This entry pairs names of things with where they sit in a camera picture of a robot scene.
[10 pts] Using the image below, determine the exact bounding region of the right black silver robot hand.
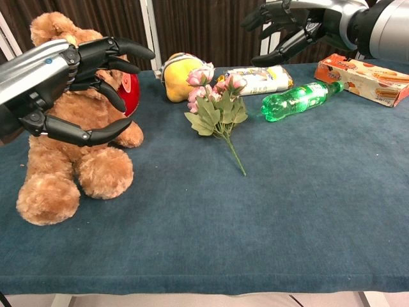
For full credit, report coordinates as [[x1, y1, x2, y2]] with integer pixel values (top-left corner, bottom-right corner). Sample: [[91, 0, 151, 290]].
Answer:
[[241, 0, 360, 67]]

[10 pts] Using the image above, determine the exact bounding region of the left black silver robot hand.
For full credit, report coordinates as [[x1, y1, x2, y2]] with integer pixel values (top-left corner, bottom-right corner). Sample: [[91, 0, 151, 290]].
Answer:
[[0, 36, 157, 148]]

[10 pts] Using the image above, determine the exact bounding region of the brown plush teddy bear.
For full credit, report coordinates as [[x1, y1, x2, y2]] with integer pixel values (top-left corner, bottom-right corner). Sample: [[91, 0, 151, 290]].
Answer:
[[15, 12, 144, 226]]

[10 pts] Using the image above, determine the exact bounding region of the orange biscuit box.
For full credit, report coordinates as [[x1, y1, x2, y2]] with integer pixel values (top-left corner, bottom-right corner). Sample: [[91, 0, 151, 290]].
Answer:
[[314, 53, 409, 109]]

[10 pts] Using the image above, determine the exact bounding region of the green plastic bottle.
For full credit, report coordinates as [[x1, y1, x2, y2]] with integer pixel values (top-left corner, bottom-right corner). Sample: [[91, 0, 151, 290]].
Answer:
[[261, 80, 346, 123]]

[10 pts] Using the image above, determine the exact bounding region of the red drum with white head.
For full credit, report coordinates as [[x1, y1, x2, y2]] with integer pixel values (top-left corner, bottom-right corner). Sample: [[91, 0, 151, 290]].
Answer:
[[116, 72, 141, 118]]

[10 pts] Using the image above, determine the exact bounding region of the white wrapped snack package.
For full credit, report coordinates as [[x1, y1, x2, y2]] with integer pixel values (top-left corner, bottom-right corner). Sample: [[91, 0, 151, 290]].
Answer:
[[218, 65, 293, 97]]

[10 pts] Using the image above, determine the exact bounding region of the yellow plush toy with goggles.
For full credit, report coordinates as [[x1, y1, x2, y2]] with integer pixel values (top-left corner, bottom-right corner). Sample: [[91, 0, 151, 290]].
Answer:
[[160, 52, 215, 103]]

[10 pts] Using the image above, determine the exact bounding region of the artificial pink flower bouquet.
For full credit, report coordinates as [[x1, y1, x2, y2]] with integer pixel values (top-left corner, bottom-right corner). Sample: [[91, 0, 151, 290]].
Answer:
[[184, 67, 249, 177]]

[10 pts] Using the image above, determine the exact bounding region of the blue table cloth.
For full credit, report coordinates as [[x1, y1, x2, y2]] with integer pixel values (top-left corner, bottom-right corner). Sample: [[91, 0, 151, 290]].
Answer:
[[0, 59, 409, 295]]

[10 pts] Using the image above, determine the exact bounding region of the white partition frame post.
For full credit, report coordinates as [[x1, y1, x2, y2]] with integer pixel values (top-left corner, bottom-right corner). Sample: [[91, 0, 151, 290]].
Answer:
[[139, 0, 162, 72], [0, 12, 24, 62]]

